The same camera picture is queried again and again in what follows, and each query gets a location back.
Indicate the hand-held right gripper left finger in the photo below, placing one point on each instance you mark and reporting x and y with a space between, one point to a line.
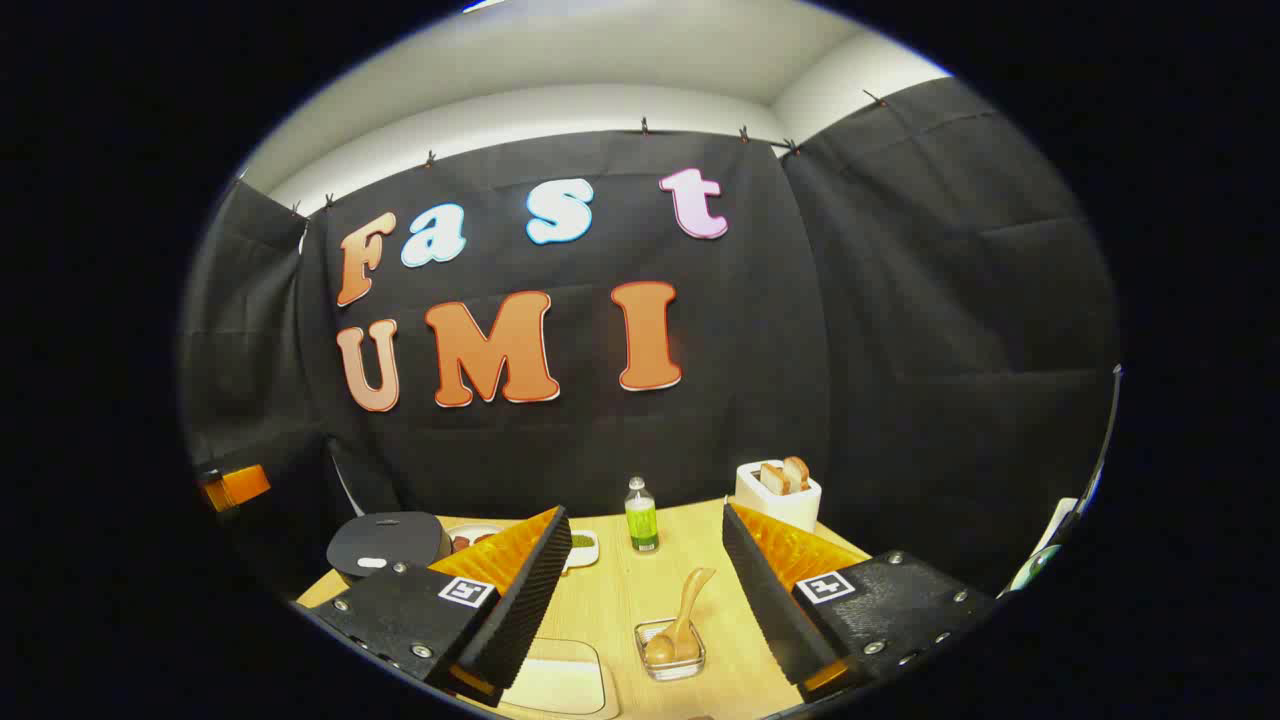
520 600

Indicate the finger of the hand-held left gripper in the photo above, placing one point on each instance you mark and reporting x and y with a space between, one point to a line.
240 486

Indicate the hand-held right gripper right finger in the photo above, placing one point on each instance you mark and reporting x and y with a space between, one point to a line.
765 600

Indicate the wooden spoon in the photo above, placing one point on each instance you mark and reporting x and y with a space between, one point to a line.
688 610

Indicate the beige rice tray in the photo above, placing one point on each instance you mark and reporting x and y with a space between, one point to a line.
590 655

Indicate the white rice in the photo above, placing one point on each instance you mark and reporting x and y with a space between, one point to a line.
555 688

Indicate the black rice cooker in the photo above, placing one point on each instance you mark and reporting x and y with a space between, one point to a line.
385 540

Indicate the small round white plate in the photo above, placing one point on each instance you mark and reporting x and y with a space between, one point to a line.
470 537

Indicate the white toaster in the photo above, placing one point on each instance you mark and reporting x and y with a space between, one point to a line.
785 510

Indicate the toasted bread slice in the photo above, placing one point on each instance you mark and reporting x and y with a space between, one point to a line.
772 480
797 470

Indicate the green drink bottle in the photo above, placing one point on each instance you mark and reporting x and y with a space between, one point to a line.
641 525

